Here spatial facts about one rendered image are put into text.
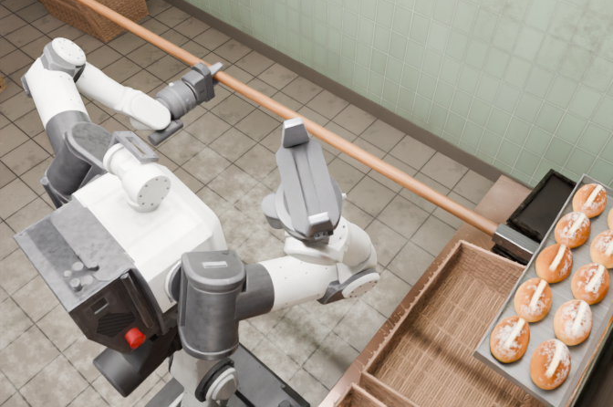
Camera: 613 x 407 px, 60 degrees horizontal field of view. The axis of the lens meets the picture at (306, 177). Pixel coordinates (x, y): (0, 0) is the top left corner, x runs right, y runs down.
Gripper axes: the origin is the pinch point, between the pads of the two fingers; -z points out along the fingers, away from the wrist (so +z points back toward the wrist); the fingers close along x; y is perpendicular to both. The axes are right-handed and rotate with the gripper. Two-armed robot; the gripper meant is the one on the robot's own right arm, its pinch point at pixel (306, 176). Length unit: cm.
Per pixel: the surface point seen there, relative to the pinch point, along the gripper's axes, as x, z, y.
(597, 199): -4, 61, 64
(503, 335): -25, 48, 30
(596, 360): -29, 25, 34
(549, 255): -13, 55, 46
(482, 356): -28, 49, 25
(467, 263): -7, 121, 49
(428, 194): 7, 63, 29
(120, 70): 169, 246, -85
